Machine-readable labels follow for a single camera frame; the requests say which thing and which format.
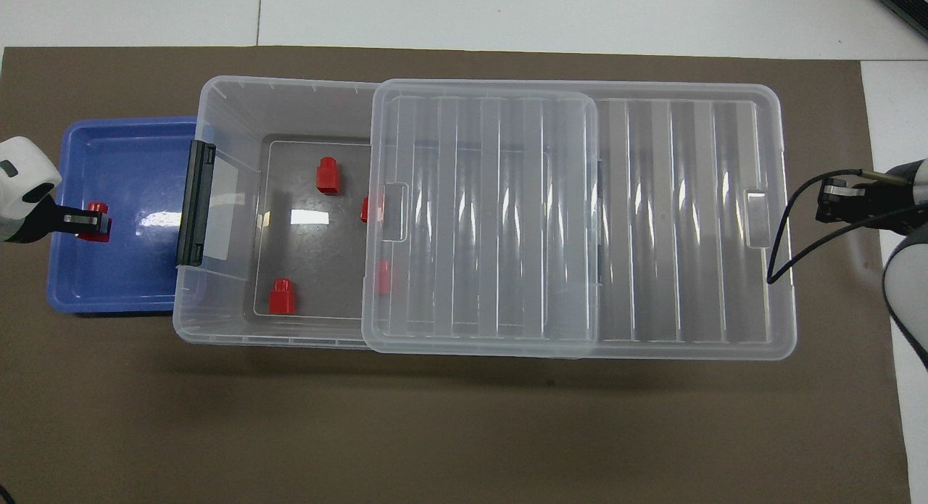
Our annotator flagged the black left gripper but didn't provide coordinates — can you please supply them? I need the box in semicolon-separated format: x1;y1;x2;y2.
4;196;111;244

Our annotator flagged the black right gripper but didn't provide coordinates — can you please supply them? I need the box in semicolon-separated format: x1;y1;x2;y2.
816;174;916;233

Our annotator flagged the clear ribbed plastic lid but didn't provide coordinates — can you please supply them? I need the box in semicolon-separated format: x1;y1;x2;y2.
361;78;798;361

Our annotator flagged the blue plastic tray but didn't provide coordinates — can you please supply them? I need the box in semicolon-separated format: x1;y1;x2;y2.
47;116;200;316

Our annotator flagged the clear plastic storage box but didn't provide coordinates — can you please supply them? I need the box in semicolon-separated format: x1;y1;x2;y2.
173;75;602;358

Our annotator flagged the dark ribbed device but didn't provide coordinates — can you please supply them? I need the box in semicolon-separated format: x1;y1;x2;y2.
874;0;928;30

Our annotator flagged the brown table mat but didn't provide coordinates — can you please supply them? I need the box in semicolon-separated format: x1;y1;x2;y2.
0;46;913;504

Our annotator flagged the black box latch handle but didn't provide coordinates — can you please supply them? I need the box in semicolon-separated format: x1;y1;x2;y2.
176;141;218;268

